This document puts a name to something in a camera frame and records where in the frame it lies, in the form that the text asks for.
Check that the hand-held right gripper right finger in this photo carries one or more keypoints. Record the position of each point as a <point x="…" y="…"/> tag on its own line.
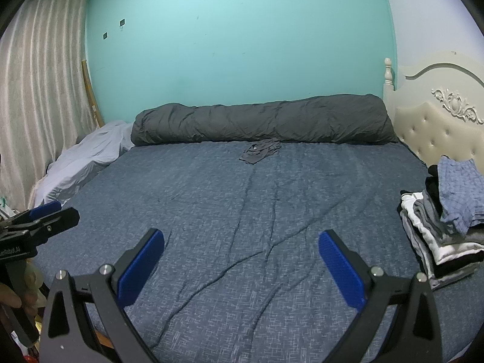
<point x="340" y="268"/>

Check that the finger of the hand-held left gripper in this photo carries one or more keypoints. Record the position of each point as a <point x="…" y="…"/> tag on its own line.
<point x="56" y="221"/>
<point x="45" y="210"/>

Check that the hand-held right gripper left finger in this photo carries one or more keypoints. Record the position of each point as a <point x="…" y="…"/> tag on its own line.
<point x="140" y="268"/>

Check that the grey boxer briefs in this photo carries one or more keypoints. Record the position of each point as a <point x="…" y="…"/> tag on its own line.
<point x="261" y="152"/>

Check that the stack of folded clothes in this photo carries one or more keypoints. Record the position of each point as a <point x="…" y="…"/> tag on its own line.
<point x="450" y="211"/>

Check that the person's left hand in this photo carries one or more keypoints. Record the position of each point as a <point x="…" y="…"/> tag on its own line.
<point x="9" y="297"/>

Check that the white plastic bag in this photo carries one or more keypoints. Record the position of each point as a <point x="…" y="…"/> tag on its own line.
<point x="5" y="207"/>

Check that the light grey blanket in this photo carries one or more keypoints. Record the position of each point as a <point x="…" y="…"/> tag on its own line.
<point x="87" y="155"/>

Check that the blue patterned bedsheet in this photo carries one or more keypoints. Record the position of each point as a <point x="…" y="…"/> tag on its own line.
<point x="245" y="215"/>

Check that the wooden slat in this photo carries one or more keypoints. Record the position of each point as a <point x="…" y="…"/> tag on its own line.
<point x="92" y="94"/>

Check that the beige curtain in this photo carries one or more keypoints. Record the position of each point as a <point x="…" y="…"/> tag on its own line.
<point x="41" y="83"/>

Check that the cream tufted headboard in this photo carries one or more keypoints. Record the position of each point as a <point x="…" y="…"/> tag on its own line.
<point x="427" y="132"/>

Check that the dark grey rolled duvet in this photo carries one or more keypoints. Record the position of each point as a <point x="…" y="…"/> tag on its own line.
<point x="264" y="121"/>

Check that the cream bed post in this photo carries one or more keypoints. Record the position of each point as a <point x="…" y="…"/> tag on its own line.
<point x="388" y="83"/>

